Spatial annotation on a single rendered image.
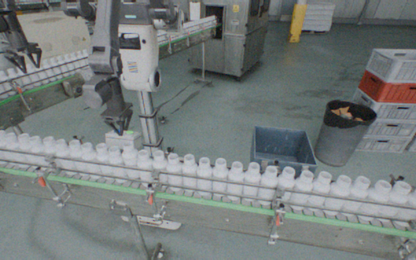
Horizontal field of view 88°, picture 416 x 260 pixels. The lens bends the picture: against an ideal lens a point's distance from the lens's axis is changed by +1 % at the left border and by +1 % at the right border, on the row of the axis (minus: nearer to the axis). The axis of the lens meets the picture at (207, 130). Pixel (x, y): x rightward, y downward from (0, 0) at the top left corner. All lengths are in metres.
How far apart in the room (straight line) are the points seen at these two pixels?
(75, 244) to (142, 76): 1.44
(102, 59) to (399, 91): 2.73
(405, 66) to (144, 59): 2.37
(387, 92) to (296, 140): 1.57
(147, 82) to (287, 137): 0.93
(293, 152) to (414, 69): 1.68
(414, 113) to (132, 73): 2.85
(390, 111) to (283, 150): 1.72
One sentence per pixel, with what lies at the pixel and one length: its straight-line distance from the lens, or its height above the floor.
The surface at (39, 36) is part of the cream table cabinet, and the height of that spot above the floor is 0.93.
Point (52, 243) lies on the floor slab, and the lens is 2.26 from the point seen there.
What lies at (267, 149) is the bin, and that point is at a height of 0.77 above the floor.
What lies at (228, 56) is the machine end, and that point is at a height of 0.49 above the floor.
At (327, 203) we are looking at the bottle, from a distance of 0.92.
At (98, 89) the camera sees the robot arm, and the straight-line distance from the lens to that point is 0.67.
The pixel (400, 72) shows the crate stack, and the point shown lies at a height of 0.99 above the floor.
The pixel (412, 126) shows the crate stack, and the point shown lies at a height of 0.39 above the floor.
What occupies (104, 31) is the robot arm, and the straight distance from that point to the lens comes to 0.72.
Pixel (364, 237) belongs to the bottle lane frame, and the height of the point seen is 0.94.
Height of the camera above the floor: 1.70
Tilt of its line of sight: 35 degrees down
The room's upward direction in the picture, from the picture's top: 1 degrees clockwise
